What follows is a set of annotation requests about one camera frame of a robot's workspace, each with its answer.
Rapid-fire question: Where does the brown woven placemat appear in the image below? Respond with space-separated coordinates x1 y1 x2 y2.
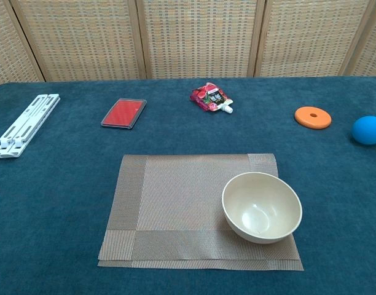
97 153 305 272

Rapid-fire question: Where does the woven bamboo folding screen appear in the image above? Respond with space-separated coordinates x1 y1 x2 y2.
0 0 376 89

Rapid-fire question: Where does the blue felt table cover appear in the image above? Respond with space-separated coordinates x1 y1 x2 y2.
0 76 376 295

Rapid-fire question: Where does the red ink pad case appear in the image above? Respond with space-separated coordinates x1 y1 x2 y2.
100 98 147 130

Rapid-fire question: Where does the cream white small bowl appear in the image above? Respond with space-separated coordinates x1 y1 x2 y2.
221 171 304 245

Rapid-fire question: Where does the orange disc with hole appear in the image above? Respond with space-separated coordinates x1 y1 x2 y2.
294 106 332 130

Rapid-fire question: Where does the white folding laptop stand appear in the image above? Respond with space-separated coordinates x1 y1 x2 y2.
0 93 61 160

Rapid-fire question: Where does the blue ball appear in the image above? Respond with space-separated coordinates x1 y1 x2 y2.
351 116 376 146

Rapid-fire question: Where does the red drink pouch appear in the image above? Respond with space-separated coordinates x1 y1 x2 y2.
189 82 235 114

